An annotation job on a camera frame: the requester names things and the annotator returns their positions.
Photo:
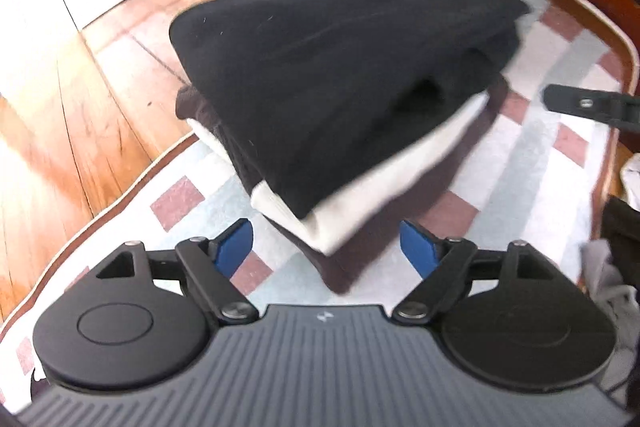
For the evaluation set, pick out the black cloth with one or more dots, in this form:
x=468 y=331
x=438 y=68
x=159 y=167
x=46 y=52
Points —
x=622 y=227

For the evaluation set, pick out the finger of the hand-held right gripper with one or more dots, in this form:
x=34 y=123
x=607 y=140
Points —
x=585 y=103

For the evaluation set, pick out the white garment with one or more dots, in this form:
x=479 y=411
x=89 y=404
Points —
x=632 y=177

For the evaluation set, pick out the grey garment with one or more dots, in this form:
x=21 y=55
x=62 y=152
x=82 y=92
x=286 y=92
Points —
x=607 y=287

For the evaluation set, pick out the brown folded garment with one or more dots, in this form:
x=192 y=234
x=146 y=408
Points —
x=360 y=267

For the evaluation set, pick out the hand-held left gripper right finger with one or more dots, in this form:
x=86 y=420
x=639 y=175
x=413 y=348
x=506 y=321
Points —
x=417 y=247

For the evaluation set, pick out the checkered rug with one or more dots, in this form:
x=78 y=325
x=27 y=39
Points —
x=525 y=157

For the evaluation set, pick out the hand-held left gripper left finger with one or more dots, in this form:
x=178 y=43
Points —
x=235 y=247

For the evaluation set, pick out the white folded sweater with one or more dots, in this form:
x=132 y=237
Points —
x=360 y=212

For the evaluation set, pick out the black sweater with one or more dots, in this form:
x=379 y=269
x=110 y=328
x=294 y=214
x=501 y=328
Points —
x=325 y=57

